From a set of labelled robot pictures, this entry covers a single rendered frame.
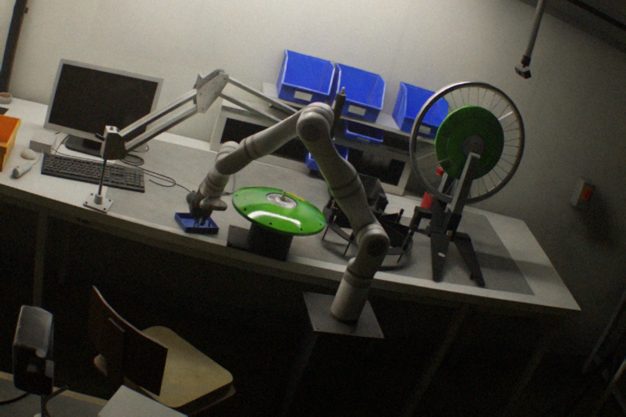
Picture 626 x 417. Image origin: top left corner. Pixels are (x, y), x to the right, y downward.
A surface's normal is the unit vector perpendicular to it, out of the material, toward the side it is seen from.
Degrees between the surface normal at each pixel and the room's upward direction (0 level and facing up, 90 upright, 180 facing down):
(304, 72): 90
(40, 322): 0
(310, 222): 23
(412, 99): 90
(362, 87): 90
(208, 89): 90
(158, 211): 0
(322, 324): 0
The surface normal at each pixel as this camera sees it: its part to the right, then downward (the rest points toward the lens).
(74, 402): 0.29, -0.89
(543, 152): 0.09, 0.40
